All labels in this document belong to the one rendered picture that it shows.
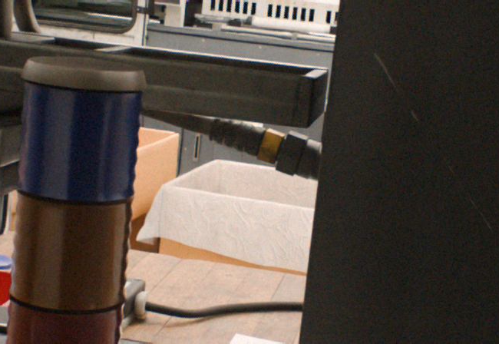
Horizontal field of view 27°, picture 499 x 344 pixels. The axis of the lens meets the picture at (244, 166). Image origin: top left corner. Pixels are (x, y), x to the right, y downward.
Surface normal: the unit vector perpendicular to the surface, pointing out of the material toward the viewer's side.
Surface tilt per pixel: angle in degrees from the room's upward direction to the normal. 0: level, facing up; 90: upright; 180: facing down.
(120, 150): 104
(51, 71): 71
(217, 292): 0
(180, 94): 90
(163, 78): 90
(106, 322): 76
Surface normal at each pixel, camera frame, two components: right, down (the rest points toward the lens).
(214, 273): 0.11, -0.98
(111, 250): 0.80, -0.06
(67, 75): -0.07, -0.15
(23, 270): -0.70, 0.29
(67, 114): -0.14, 0.40
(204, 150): -0.24, 0.14
